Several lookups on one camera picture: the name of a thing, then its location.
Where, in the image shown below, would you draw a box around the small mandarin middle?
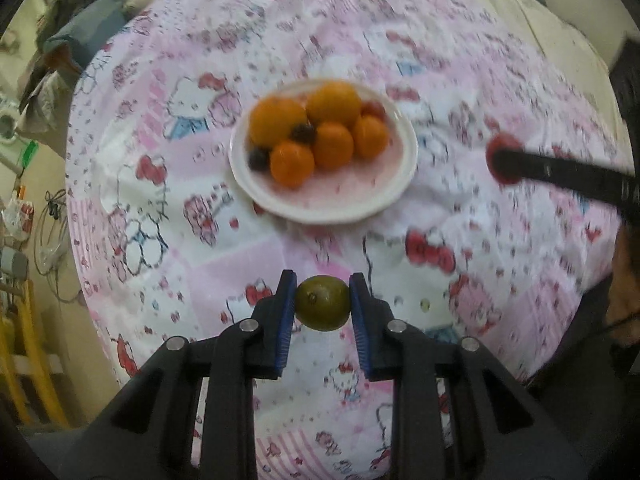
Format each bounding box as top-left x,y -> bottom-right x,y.
312,122 -> 354,171

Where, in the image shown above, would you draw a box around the person's hand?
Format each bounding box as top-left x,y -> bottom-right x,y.
605,224 -> 639,347

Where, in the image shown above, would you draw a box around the large orange right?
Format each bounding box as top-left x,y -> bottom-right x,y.
306,81 -> 362,129

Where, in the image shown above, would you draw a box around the red tomato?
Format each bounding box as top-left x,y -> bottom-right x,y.
360,100 -> 386,122
486,132 -> 523,185

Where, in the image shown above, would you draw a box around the white pink plate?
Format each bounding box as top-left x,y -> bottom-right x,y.
229,82 -> 418,226

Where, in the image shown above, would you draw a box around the small mandarin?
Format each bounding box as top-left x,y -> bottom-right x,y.
352,115 -> 390,160
269,140 -> 314,188
312,122 -> 354,171

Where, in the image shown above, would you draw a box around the dark grape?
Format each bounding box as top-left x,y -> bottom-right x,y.
290,124 -> 317,145
247,148 -> 271,172

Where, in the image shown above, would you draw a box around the yellow wooden frame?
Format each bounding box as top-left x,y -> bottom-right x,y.
1,278 -> 70,429

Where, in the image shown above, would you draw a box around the tangled cables on floor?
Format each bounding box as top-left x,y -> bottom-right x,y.
31,187 -> 84,306

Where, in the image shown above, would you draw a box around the small mandarin right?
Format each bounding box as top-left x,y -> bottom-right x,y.
352,115 -> 390,160

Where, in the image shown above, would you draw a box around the green lime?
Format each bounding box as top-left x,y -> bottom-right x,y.
294,275 -> 350,332

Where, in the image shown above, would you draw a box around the small mandarin left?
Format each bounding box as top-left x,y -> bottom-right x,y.
269,140 -> 314,188

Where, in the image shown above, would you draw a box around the pile of clothes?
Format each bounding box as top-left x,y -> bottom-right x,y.
18,0 -> 127,110

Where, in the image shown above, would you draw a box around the large orange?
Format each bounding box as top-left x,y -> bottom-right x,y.
306,81 -> 362,129
248,96 -> 307,148

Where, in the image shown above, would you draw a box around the dark grape on plate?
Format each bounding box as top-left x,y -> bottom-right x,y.
247,148 -> 271,172

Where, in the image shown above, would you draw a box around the white washing machine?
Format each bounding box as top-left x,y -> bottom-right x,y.
1,94 -> 25,177

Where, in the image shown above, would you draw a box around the pink Hello Kitty cloth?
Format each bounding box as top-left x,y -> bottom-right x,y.
66,0 -> 631,382

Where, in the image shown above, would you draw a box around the large orange left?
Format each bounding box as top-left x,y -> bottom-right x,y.
248,96 -> 307,148

